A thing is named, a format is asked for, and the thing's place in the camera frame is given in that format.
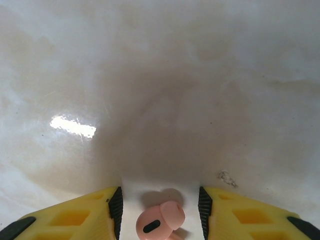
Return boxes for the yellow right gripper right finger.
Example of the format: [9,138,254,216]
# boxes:
[198,186,320,240]

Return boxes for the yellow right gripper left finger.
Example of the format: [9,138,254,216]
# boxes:
[0,186,123,240]

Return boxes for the pink wireless earbud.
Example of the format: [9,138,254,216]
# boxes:
[136,201,186,240]

